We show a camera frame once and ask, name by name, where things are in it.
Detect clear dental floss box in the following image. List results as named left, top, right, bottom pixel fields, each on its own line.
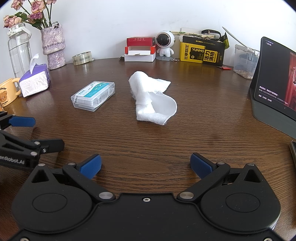
left=71, top=81, right=115, bottom=111

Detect white wipe cloth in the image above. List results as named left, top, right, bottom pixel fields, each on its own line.
left=128, top=71, right=177, bottom=126

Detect clear plastic food container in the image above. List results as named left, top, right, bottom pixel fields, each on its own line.
left=233, top=44, right=260, bottom=80

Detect yellow bear mug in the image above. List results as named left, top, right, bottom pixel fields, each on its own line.
left=0, top=78, right=22, bottom=107

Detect purple tissue pack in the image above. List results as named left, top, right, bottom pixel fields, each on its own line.
left=18, top=53, right=50, bottom=97

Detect clear water bottle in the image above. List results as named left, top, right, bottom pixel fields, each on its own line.
left=8, top=23, right=32, bottom=78

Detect purple textured vase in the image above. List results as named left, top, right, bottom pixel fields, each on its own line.
left=41, top=22, right=66, bottom=70

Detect clear tape roll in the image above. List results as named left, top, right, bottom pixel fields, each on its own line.
left=72, top=51, right=94, bottom=66

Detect tablet with dark case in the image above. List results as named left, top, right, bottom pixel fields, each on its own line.
left=249, top=37, right=295, bottom=138

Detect dried pink flowers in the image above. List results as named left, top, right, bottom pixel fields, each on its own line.
left=3, top=0, right=59, bottom=31

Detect yellow black battery box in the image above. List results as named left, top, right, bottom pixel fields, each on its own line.
left=179, top=35, right=225, bottom=66

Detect red white open box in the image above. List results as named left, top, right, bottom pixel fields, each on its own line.
left=124, top=37, right=157, bottom=62

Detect black wristband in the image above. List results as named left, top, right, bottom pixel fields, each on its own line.
left=201, top=29, right=221, bottom=39

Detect white astronaut figurine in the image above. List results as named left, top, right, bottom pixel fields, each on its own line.
left=156, top=31, right=175, bottom=61

